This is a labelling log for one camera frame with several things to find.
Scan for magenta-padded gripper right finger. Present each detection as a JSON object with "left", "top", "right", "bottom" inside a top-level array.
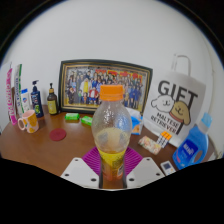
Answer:
[{"left": 123, "top": 147, "right": 165, "bottom": 189}]

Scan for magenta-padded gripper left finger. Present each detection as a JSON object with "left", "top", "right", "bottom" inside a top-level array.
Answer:
[{"left": 60, "top": 146, "right": 103, "bottom": 189}]

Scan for orange-capped clear juice bottle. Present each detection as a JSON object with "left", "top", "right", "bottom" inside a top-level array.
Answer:
[{"left": 91, "top": 84, "right": 133, "bottom": 182}]

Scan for floral printed packet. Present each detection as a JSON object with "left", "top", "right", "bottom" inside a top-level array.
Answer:
[{"left": 137, "top": 135, "right": 162, "bottom": 155}]

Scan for white orange-tipped sticks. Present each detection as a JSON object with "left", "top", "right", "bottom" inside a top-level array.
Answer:
[{"left": 156, "top": 130, "right": 173, "bottom": 148}]

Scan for flat round red coaster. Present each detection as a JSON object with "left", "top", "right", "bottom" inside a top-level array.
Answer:
[{"left": 49, "top": 127, "right": 67, "bottom": 142}]

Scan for blue detergent bottle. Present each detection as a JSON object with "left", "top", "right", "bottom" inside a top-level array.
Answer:
[{"left": 172, "top": 112, "right": 213, "bottom": 171}]

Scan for pink mug with orange print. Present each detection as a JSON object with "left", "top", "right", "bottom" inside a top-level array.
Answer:
[{"left": 17, "top": 109, "right": 40, "bottom": 134}]

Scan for brown pump bottle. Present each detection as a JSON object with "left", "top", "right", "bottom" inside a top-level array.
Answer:
[{"left": 46, "top": 82, "right": 59, "bottom": 116}]

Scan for white paper gift bag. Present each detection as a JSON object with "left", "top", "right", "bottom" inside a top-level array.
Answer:
[{"left": 143, "top": 54, "right": 207, "bottom": 136}]

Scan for dark blue pump bottle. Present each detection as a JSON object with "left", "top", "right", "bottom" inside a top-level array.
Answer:
[{"left": 30, "top": 79, "right": 45, "bottom": 119}]

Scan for dark framed group photo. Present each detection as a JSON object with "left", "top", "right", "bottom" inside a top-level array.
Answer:
[{"left": 58, "top": 59, "right": 154, "bottom": 116}]

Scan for white bottle with blue cap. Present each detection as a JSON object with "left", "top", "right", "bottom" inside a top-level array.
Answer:
[{"left": 20, "top": 88, "right": 32, "bottom": 114}]

